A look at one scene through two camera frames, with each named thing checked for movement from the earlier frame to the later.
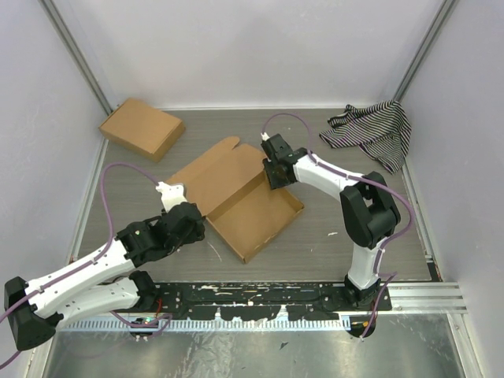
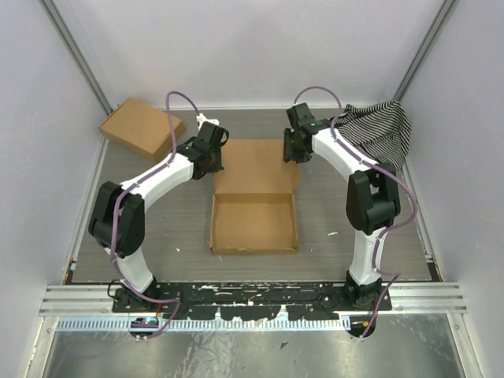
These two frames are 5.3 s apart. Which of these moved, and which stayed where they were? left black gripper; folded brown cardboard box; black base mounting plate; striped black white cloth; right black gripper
Moved: right black gripper; left black gripper
Stayed: folded brown cardboard box; black base mounting plate; striped black white cloth
